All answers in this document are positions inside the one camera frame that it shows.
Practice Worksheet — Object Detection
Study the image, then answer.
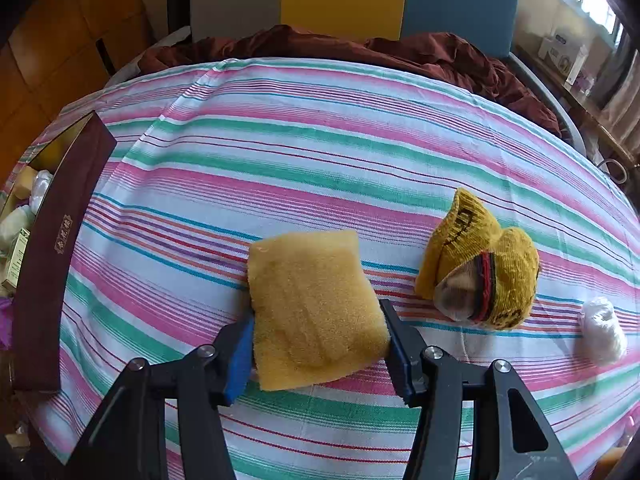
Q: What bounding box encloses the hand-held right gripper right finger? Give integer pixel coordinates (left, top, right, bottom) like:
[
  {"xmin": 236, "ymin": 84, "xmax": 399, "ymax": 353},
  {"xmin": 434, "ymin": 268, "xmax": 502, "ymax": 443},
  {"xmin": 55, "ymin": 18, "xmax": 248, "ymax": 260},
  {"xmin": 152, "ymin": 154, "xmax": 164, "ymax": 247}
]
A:
[{"xmin": 379, "ymin": 299, "xmax": 581, "ymax": 480}]

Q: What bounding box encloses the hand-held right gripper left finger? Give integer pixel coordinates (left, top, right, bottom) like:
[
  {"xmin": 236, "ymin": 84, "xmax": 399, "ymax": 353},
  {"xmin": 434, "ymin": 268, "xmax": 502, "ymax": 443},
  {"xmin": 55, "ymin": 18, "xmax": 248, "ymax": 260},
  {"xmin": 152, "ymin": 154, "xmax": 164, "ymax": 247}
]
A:
[{"xmin": 65, "ymin": 310, "xmax": 257, "ymax": 480}]

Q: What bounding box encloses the dark red gift box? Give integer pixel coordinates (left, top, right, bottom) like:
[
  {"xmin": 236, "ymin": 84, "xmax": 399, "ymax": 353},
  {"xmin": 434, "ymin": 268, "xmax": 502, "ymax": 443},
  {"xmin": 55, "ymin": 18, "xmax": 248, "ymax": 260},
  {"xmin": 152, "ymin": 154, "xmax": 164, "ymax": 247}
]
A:
[{"xmin": 0, "ymin": 111, "xmax": 118, "ymax": 393}]

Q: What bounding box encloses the green and white carton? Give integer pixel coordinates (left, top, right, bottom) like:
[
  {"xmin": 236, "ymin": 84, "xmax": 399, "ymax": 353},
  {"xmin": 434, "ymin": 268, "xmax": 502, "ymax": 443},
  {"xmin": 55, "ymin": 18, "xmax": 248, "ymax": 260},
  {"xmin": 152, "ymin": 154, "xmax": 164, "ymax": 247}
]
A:
[{"xmin": 2, "ymin": 227, "xmax": 31, "ymax": 291}]

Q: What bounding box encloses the yellow rolled sock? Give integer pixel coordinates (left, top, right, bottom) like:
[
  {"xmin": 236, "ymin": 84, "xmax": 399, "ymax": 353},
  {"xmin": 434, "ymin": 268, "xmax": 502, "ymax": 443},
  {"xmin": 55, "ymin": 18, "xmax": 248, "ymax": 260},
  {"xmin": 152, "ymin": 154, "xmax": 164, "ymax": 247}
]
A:
[{"xmin": 415, "ymin": 188, "xmax": 542, "ymax": 331}]

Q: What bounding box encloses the large white plastic bag bundle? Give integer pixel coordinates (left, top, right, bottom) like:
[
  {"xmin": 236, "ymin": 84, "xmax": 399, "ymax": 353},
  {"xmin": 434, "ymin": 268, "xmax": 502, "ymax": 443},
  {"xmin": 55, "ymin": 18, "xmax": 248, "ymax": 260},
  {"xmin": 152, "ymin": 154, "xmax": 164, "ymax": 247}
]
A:
[{"xmin": 579, "ymin": 296, "xmax": 628, "ymax": 367}]

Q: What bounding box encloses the striped bed sheet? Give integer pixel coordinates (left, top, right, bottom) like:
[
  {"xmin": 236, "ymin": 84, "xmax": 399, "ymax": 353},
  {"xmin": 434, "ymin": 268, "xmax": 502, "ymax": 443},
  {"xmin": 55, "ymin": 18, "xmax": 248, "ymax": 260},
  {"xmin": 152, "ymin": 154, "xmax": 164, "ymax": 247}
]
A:
[{"xmin": 10, "ymin": 57, "xmax": 640, "ymax": 480}]

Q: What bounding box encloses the dark red blanket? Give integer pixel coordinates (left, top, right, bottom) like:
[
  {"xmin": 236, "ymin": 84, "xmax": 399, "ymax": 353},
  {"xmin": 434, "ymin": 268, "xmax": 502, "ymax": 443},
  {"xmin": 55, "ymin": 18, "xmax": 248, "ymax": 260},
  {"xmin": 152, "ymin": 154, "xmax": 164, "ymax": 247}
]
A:
[{"xmin": 137, "ymin": 25, "xmax": 563, "ymax": 138}]

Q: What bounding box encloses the white carton on sill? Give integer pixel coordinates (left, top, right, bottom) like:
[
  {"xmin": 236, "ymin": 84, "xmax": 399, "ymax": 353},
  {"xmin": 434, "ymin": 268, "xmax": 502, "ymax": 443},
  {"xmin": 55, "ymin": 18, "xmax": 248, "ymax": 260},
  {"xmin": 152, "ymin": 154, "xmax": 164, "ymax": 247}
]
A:
[{"xmin": 537, "ymin": 35, "xmax": 588, "ymax": 83}]

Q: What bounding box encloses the light curtain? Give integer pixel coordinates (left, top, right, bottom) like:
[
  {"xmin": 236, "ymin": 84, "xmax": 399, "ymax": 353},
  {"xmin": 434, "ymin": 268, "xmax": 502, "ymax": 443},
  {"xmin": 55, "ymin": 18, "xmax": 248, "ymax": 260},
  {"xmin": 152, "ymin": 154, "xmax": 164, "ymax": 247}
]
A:
[{"xmin": 600, "ymin": 35, "xmax": 640, "ymax": 146}]

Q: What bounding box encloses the wooden wardrobe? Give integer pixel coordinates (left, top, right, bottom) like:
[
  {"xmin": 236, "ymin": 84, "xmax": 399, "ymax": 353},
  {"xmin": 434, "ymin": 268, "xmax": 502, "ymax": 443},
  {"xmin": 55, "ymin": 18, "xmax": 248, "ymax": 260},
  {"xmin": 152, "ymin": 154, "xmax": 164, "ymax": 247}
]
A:
[{"xmin": 0, "ymin": 0, "xmax": 156, "ymax": 181}]

